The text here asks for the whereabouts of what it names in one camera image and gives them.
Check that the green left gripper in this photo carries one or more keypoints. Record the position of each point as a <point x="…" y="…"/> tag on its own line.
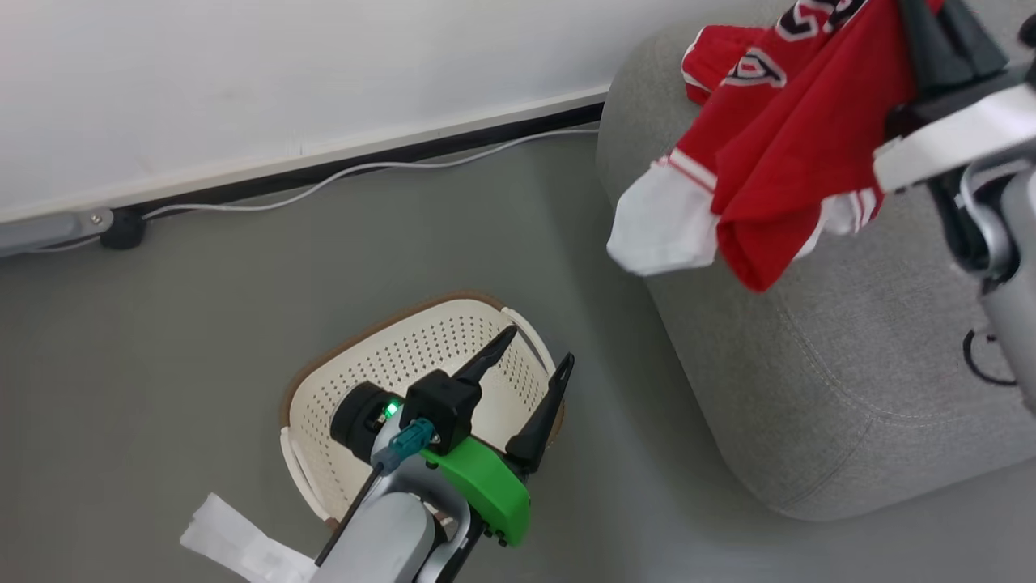
<point x="490" y="490"/>

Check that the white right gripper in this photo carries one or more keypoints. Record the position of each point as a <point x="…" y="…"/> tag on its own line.
<point x="963" y="142"/>

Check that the red and white jersey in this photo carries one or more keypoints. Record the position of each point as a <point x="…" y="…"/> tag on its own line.
<point x="793" y="154"/>

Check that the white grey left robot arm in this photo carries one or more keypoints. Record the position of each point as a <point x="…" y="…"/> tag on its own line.
<point x="388" y="534"/>

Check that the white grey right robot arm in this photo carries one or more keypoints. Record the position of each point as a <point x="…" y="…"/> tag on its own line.
<point x="1016" y="324"/>

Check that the beige perforated laundry basket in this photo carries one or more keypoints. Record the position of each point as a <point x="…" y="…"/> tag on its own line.
<point x="396" y="348"/>

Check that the grey fabric sofa seat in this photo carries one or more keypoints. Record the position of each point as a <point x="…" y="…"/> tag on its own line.
<point x="850" y="364"/>

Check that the white tape tag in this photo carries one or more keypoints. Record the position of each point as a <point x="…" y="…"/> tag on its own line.
<point x="243" y="542"/>

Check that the black round floor foot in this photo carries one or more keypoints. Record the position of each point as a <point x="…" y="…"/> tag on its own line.
<point x="124" y="231"/>

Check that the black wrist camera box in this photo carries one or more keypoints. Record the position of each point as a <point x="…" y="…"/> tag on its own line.
<point x="441" y="405"/>

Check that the grey floor rail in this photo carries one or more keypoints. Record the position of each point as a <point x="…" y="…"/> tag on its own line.
<point x="48" y="231"/>

